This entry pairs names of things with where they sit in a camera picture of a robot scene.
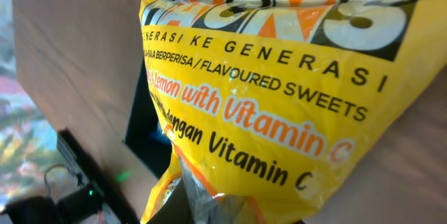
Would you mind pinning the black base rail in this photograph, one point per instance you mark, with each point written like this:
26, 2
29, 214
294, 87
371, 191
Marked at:
86, 171

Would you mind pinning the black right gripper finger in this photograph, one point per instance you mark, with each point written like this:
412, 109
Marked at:
176, 210

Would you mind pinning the yellow Hacks candy bag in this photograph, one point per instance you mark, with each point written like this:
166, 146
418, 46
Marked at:
270, 104

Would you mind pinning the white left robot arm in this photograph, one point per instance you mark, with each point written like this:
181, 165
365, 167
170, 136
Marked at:
52, 206

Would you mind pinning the blue Oreo pack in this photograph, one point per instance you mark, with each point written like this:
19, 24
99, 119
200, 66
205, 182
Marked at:
160, 137

